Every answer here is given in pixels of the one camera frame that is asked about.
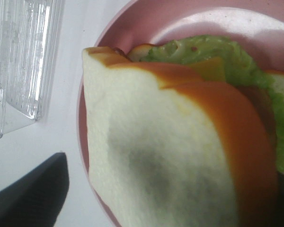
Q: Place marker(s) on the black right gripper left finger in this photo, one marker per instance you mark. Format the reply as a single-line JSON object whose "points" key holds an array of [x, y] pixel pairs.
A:
{"points": [[36, 199]]}

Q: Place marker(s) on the white bread slice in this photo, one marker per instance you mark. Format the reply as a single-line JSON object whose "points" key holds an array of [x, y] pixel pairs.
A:
{"points": [[169, 149], [240, 67]]}

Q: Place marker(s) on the yellow cheese slice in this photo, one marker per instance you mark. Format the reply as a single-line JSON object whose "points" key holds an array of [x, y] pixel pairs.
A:
{"points": [[212, 69]]}

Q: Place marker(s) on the pink round plate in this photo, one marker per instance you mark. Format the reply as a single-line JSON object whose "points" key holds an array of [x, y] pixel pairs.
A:
{"points": [[256, 25]]}

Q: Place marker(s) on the left clear plastic bin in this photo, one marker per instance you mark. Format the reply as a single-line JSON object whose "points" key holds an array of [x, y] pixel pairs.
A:
{"points": [[28, 46]]}

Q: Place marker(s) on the green lettuce leaf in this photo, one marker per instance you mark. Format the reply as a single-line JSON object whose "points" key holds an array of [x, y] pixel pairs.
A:
{"points": [[277, 108]]}

